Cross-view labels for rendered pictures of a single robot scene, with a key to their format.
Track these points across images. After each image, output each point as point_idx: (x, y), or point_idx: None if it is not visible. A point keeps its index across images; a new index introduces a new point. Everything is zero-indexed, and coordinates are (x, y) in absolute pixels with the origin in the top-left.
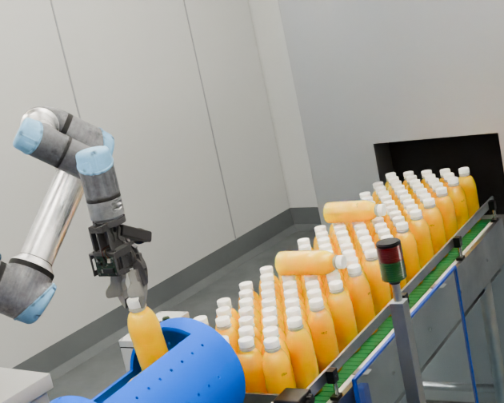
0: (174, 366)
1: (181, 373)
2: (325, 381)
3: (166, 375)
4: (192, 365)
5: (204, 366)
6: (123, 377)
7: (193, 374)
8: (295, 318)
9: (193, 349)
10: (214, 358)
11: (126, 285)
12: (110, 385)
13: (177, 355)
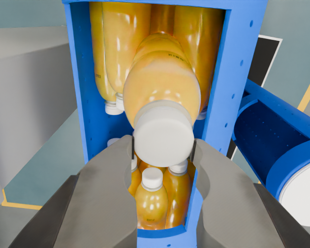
0: (228, 115)
1: (234, 112)
2: None
3: (223, 138)
4: (242, 83)
5: (251, 61)
6: (71, 31)
7: (242, 92)
8: None
9: (241, 53)
10: (260, 27)
11: (127, 169)
12: (73, 64)
13: (226, 93)
